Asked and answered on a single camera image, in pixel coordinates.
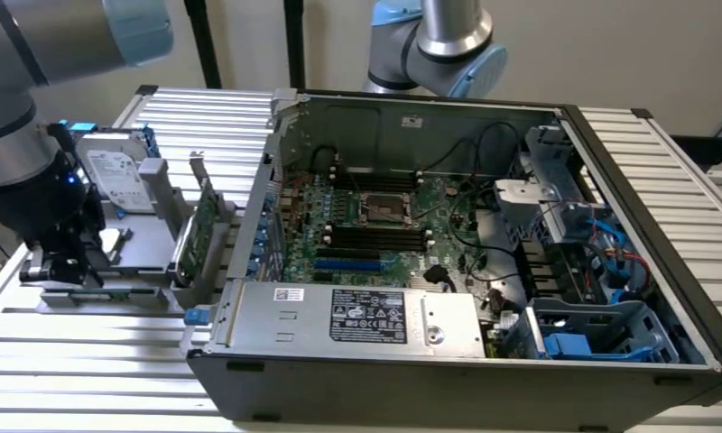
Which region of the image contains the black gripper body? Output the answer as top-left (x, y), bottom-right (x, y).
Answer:
top-left (0, 151), bottom-right (106, 253)

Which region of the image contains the green RAM stick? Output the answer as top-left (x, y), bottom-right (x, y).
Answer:
top-left (66, 290), bottom-right (158, 300)

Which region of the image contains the black expansion slot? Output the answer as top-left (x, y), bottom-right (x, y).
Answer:
top-left (316, 250), bottom-right (381, 261)
top-left (311, 272), bottom-right (379, 284)

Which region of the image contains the blue expansion slot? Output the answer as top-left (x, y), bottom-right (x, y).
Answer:
top-left (312, 259), bottom-right (383, 272)

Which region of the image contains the black RAM slot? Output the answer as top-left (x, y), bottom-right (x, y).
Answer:
top-left (324, 226), bottom-right (432, 235)
top-left (332, 176), bottom-right (423, 184)
top-left (323, 244), bottom-right (432, 253)
top-left (324, 232), bottom-right (432, 241)
top-left (324, 238), bottom-right (432, 246)
top-left (331, 181), bottom-right (423, 189)
top-left (332, 170), bottom-right (423, 179)
top-left (329, 186), bottom-right (423, 194)

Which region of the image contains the silver CPU chip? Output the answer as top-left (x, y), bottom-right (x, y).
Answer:
top-left (97, 227), bottom-right (134, 265)

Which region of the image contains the grey parts rack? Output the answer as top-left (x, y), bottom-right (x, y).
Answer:
top-left (34, 157), bottom-right (243, 313)

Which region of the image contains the silver hard disk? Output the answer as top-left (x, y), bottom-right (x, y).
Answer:
top-left (74, 133), bottom-right (160, 215)

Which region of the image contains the blue disk carrier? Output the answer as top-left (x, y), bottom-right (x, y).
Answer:
top-left (56, 118), bottom-right (161, 217)

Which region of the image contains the green graphics card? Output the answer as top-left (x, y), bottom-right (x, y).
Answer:
top-left (165, 152), bottom-right (220, 290)

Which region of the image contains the blue case latch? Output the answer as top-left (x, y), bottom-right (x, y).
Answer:
top-left (182, 305), bottom-right (212, 327)

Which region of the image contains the grey power supply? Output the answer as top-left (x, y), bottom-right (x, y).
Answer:
top-left (205, 281), bottom-right (490, 361)

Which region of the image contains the thick black pole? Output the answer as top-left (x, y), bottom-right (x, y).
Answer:
top-left (181, 0), bottom-right (224, 89)

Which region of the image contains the metal CPU socket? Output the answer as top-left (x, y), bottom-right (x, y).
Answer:
top-left (349, 190), bottom-right (422, 227)

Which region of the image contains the green motherboard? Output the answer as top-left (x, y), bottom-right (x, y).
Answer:
top-left (275, 172), bottom-right (490, 290)

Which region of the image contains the thin black pole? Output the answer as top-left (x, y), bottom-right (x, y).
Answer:
top-left (287, 0), bottom-right (308, 89)

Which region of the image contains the black open PC case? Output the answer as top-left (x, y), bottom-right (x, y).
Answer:
top-left (182, 88), bottom-right (722, 426)

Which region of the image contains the metal drive cage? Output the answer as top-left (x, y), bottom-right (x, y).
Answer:
top-left (519, 124), bottom-right (617, 247)

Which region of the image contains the blue-grey plastic disk bay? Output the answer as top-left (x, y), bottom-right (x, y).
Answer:
top-left (503, 296), bottom-right (682, 363)

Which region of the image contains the short black looped wire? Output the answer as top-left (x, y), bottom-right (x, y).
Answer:
top-left (308, 144), bottom-right (339, 175)

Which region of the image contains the thick black plug cable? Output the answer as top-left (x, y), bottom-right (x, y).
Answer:
top-left (422, 264), bottom-right (458, 298)

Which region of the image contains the grey fan bracket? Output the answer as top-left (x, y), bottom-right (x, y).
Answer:
top-left (491, 178), bottom-right (562, 214)

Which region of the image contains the long black looped wire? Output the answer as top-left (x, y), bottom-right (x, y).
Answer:
top-left (422, 120), bottom-right (523, 176)

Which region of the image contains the blue wire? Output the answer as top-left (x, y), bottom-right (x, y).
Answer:
top-left (582, 215), bottom-right (633, 304)

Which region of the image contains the red wire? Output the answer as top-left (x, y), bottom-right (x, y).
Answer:
top-left (611, 251), bottom-right (650, 290)

